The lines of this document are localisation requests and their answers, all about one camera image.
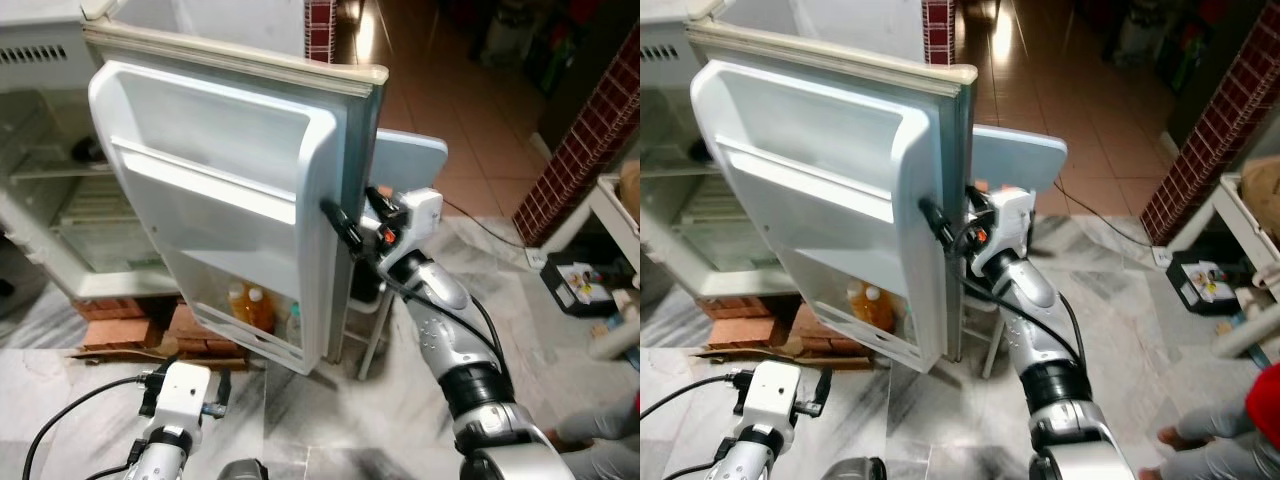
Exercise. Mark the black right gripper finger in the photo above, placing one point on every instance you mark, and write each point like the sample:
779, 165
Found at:
342, 225
980, 203
940, 223
382, 203

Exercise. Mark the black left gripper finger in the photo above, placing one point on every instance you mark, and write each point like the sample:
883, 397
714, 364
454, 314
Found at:
220, 390
152, 390
742, 390
821, 390

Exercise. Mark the white fridge door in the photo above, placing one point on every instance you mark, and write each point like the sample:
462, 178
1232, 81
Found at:
220, 150
830, 150

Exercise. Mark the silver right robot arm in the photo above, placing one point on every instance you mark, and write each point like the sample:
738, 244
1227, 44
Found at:
1030, 300
440, 320

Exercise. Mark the glass fridge shelf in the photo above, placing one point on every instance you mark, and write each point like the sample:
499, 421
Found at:
670, 171
50, 172

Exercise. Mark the white fridge body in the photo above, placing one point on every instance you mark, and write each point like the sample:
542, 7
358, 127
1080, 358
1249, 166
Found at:
665, 70
30, 70

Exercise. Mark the brown cardboard sheet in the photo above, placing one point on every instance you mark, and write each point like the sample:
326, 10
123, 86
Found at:
720, 353
100, 353

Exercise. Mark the light blue plastic table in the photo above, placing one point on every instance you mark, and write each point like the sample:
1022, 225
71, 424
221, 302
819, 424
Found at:
1020, 155
410, 160

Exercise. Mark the dark grey robot leg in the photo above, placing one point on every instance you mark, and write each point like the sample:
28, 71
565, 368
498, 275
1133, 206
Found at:
242, 470
860, 470

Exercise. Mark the orange juice bottle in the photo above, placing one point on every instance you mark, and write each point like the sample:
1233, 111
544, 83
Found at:
240, 305
857, 305
262, 310
880, 310

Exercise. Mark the clear plastic bottle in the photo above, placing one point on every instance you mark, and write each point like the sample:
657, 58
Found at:
908, 322
293, 322

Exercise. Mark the person in grey trousers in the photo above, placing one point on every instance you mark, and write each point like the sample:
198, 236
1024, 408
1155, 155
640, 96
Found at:
610, 425
1220, 425

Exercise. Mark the clear crisper drawer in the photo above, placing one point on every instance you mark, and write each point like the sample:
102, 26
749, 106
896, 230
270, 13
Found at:
100, 235
710, 235

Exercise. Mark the white power socket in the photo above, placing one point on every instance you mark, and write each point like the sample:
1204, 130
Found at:
537, 258
1161, 257

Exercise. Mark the black box with colourful items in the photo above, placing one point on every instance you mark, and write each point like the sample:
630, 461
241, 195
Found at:
1185, 285
560, 290

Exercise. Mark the white shelf unit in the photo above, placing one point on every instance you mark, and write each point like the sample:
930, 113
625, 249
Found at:
610, 200
1235, 215

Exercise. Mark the white freezer door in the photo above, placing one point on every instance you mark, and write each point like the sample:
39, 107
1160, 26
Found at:
200, 20
820, 20

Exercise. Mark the shiny patterned bowl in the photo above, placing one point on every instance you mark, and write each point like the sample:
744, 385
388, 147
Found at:
88, 152

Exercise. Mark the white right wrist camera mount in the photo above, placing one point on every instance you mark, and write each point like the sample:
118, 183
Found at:
1015, 210
420, 210

